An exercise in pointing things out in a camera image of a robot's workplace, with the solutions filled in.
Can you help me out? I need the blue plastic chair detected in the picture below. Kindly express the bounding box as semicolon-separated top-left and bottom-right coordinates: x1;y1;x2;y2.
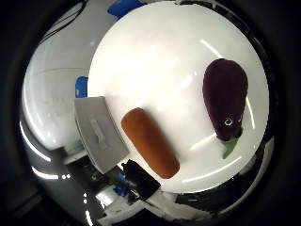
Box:
74;75;89;99
106;0;147;21

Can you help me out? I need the purple eggplant plush toy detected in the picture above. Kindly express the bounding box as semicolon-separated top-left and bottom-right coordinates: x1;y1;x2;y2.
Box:
201;57;249;159

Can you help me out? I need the orange carrot plush toy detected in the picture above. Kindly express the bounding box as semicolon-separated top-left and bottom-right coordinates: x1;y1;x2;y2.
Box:
120;107;182;180

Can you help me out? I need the grey fabric container box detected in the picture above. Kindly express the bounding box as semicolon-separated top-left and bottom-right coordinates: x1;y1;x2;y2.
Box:
73;96;131;175

